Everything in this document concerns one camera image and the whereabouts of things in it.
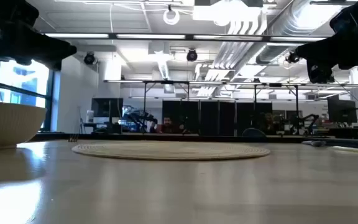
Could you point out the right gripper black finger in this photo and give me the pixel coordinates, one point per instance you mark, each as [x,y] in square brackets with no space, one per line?
[320,51]
[320,74]

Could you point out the beige ribbed bowl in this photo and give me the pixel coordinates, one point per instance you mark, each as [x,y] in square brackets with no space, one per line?
[8,124]

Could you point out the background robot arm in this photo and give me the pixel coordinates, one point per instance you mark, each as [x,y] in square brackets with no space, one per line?
[309,119]
[138,118]

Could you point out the large window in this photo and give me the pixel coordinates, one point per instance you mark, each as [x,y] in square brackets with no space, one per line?
[23,81]

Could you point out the black computer monitor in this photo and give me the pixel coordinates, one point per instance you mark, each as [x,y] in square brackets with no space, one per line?
[342,110]
[107,107]

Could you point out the white jar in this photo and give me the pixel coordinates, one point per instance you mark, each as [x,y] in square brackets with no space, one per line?
[89,116]

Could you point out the person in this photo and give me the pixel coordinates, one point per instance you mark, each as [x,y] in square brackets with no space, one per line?
[268,123]
[167,124]

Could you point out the dark office chair back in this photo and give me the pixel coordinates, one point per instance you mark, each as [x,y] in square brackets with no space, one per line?
[253,133]

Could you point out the black overhead light bar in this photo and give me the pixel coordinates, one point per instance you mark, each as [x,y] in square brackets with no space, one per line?
[154,36]

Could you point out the black partition panels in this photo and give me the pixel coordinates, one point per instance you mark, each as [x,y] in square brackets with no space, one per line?
[216,118]

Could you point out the round woven straw placemat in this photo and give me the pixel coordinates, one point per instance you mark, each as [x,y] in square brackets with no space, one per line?
[169,151]

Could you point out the black round camera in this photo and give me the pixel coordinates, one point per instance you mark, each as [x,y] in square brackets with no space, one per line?
[192,55]
[89,58]
[292,57]

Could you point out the silver ventilation duct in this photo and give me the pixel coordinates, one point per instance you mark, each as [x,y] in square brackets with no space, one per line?
[286,25]

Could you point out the black background rig frame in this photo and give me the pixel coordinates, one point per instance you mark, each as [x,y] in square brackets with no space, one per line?
[166,82]
[275,84]

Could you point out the black aluminium table frame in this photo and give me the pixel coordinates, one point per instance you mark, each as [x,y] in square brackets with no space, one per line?
[135,137]

